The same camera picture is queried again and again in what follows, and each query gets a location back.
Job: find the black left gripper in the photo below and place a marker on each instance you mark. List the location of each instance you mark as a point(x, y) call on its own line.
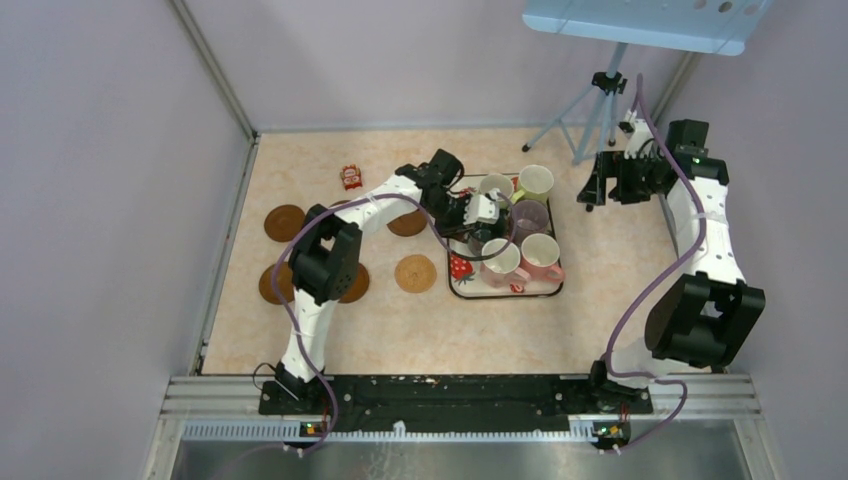
point(457, 228)

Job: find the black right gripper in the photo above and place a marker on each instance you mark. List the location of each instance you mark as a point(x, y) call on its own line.
point(611, 165)

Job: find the dark brown wooden coaster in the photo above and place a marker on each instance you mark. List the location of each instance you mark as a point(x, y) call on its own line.
point(408, 225)

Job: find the dark green mug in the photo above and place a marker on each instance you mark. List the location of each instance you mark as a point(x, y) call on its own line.
point(481, 234)

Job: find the woven rattan coaster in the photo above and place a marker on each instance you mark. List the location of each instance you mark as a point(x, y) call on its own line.
point(415, 274)

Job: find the brown wooden round coaster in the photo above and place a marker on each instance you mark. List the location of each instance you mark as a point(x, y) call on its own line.
point(284, 222)

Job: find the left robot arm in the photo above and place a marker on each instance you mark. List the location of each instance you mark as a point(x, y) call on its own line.
point(324, 255)

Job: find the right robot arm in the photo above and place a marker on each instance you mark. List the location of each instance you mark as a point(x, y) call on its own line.
point(710, 309)

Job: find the yellow-green mug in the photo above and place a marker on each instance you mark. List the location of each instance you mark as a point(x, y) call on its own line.
point(534, 182)

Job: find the light green mug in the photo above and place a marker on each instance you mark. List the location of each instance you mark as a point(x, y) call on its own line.
point(496, 181)

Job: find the white strawberry tray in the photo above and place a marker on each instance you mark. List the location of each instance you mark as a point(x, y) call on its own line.
point(465, 281)

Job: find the purple mug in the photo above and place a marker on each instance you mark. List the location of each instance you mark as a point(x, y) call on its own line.
point(529, 217)

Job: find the light blue tripod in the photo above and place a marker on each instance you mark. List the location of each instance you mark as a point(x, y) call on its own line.
point(607, 85)

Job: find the pale pink mug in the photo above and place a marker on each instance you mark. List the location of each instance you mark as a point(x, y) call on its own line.
point(502, 267)

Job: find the red snack packet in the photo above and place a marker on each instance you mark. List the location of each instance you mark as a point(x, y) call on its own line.
point(351, 177)

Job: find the light blue panel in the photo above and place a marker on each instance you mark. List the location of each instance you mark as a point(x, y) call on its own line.
point(708, 27)

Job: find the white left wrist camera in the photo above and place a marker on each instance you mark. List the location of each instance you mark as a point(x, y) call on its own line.
point(484, 209)

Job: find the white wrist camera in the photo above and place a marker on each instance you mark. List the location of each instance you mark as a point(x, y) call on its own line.
point(639, 137)
point(484, 209)

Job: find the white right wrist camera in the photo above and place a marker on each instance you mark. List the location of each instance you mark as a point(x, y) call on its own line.
point(639, 137)

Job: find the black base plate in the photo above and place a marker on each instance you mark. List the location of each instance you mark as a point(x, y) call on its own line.
point(456, 403)

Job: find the aluminium frame rail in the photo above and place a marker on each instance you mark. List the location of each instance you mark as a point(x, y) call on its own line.
point(689, 426)

